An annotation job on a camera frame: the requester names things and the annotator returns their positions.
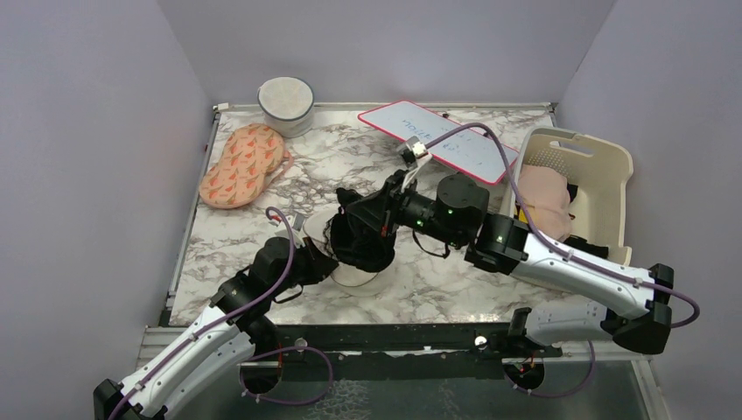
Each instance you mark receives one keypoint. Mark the floral orange sleep mask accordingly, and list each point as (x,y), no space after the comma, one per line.
(253,157)

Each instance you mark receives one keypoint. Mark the red-framed whiteboard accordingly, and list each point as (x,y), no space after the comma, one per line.
(469,151)

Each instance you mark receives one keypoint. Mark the grey-rimmed mesh laundry bag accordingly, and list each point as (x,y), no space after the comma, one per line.
(287,104)

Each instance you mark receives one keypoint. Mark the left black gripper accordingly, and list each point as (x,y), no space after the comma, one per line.
(320,264)

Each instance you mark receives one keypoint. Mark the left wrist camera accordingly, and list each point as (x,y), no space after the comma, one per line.
(296,222)

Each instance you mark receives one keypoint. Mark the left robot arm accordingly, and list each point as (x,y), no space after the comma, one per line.
(232,328)

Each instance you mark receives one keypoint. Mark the black garment in basket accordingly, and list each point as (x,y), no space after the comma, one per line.
(581,243)

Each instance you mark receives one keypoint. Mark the peach bra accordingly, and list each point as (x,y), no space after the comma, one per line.
(544,192)

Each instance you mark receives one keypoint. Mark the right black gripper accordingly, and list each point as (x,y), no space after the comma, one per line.
(382,208)

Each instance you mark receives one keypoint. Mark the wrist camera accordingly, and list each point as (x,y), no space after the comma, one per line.
(415,155)
(296,222)

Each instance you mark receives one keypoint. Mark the black metal base rail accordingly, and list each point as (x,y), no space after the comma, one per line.
(311,353)

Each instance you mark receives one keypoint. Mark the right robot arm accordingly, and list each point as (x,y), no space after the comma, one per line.
(627,305)

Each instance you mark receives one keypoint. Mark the cream plastic laundry basket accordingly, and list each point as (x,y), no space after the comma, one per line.
(599,170)

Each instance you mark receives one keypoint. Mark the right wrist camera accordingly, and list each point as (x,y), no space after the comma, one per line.
(415,155)

